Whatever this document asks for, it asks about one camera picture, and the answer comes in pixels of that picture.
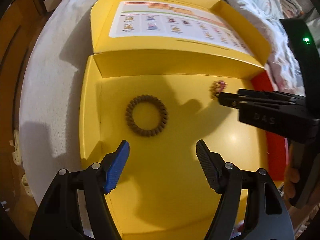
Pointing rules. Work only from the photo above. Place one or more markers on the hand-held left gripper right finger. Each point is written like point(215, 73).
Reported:
point(207, 167)

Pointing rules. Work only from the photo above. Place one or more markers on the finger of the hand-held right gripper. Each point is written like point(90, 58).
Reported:
point(270, 95)
point(232, 99)

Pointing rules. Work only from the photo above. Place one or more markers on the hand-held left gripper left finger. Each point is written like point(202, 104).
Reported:
point(117, 167)

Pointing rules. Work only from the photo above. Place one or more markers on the yellow cardboard box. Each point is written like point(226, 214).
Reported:
point(175, 130)

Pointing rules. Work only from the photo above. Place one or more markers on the person's right hand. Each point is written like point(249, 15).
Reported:
point(291, 180)

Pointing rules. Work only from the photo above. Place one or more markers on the pale yellow slipper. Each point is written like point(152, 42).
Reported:
point(27, 183)
point(17, 150)

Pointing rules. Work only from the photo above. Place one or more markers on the light blue duvet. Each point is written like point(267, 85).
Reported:
point(250, 0)

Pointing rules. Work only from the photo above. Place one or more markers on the wooden wardrobe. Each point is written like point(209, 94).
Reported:
point(12, 55)

